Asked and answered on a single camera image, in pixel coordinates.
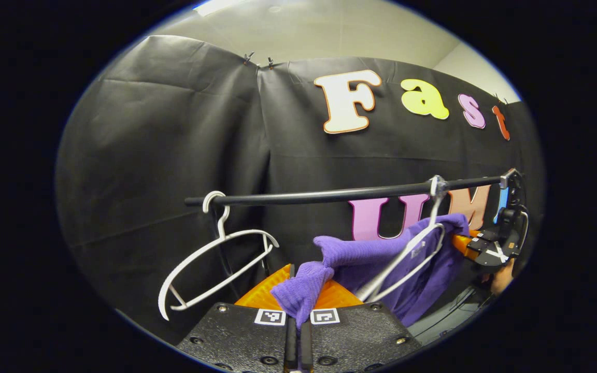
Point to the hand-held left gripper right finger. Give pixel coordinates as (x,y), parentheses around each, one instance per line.
(306,347)

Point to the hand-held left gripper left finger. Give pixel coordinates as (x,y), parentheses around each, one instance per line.
(290,347)

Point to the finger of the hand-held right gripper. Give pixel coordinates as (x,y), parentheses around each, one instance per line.
(482,236)
(487,254)

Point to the white clothes hanger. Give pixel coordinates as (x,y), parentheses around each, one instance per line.
(435,210)

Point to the purple ribbed shirt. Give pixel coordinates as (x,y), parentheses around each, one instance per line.
(360,256)

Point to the empty white hanger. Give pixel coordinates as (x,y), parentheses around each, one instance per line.
(222,225)

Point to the black clothes rack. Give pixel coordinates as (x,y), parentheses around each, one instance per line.
(303,197)

